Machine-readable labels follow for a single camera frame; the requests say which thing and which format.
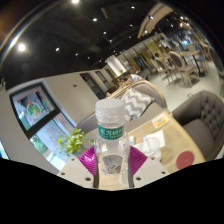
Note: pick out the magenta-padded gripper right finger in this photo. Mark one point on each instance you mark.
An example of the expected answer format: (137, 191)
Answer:
(150, 168)

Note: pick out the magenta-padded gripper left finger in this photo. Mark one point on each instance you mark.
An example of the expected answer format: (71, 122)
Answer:
(76, 168)

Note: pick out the clear plastic water bottle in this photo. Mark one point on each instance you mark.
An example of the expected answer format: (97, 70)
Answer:
(111, 146)

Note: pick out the green potted plant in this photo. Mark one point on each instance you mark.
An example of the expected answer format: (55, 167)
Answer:
(75, 141)

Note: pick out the flat round red coaster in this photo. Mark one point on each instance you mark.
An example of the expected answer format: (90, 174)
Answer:
(185, 160)

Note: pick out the grey sofa with wooden trim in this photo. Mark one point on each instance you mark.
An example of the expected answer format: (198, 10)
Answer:
(86, 123)

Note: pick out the yellow table card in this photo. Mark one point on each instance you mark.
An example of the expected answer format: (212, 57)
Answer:
(160, 120)

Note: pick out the grey white chevron pillow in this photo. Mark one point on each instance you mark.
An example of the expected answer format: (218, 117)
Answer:
(138, 103)

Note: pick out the window with colourful posters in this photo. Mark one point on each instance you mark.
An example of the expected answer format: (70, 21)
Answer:
(36, 113)

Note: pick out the dark grey tufted armchair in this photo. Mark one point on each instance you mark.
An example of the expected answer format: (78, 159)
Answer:
(203, 123)

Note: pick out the person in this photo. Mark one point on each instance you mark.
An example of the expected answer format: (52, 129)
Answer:
(133, 78)

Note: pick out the group of dining chairs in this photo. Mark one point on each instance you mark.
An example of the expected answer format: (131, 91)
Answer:
(180, 63)

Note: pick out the group of ceiling lights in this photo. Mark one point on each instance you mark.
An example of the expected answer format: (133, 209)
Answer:
(21, 47)

